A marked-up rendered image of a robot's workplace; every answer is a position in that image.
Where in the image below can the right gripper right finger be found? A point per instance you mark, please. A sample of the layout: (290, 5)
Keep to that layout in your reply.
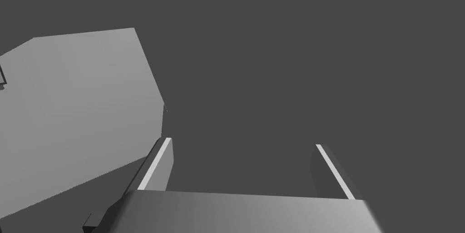
(325, 180)

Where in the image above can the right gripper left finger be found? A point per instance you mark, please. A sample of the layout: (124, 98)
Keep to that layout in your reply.
(160, 173)

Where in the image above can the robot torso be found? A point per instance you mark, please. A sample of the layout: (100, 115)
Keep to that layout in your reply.
(72, 109)

